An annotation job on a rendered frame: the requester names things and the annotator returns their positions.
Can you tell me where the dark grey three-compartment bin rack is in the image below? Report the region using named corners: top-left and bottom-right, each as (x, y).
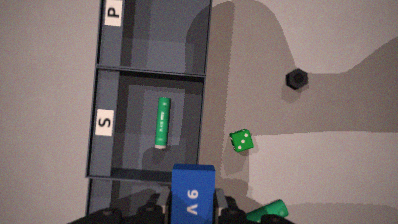
top-left (85, 0), bottom-right (213, 217)

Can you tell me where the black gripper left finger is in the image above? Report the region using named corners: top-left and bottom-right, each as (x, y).
top-left (68, 186), bottom-right (172, 224)

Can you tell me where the green die with white pips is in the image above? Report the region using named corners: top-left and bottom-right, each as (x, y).
top-left (229, 129), bottom-right (254, 152)

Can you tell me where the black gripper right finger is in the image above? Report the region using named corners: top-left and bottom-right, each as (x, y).
top-left (212, 188), bottom-right (295, 224)

